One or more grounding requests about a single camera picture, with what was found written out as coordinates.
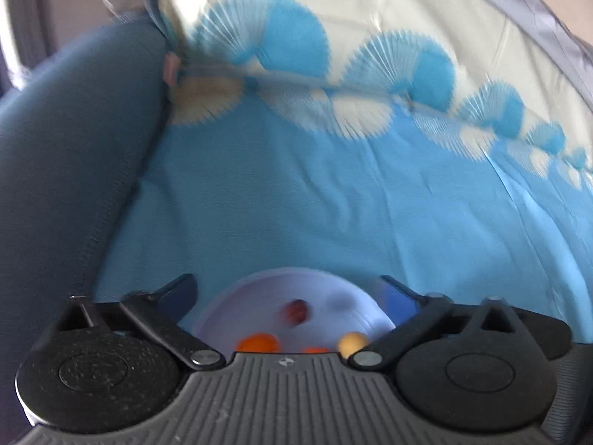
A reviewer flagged blue fan-print cloth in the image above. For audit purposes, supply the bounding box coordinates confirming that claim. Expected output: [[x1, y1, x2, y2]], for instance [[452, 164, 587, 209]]
[[95, 0, 593, 330]]

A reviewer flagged grey curtain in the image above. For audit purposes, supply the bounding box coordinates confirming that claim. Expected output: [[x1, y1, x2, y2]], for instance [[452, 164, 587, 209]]
[[0, 0, 63, 91]]

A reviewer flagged light blue plate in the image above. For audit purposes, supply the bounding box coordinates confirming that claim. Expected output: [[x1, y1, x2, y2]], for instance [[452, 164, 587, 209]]
[[192, 266, 397, 368]]

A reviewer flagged red date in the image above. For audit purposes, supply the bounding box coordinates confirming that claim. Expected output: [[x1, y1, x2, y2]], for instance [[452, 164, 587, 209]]
[[278, 299, 312, 326]]

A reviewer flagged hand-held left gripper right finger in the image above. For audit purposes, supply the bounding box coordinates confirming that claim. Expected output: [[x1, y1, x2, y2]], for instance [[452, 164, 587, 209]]
[[349, 276, 572, 370]]

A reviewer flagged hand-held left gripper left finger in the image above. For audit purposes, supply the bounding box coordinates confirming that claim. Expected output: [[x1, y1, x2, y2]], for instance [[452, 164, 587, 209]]
[[56, 274, 226, 372]]

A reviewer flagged grey cover sheet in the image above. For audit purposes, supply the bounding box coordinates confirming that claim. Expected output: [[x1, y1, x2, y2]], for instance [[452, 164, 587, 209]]
[[431, 0, 593, 119]]

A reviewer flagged beige longan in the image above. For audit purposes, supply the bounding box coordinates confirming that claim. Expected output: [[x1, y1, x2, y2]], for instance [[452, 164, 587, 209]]
[[337, 332, 370, 360]]

